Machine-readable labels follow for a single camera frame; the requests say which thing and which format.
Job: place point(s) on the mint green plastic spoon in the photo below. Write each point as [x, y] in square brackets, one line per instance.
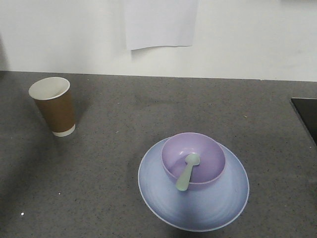
[183, 181]

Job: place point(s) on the white round plate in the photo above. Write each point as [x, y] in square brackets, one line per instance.
[203, 210]

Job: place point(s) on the brown paper cup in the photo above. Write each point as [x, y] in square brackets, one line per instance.
[52, 96]

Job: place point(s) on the white paper sheet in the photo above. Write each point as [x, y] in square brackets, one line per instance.
[159, 23]

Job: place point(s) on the lilac plastic bowl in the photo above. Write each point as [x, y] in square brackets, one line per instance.
[212, 158]

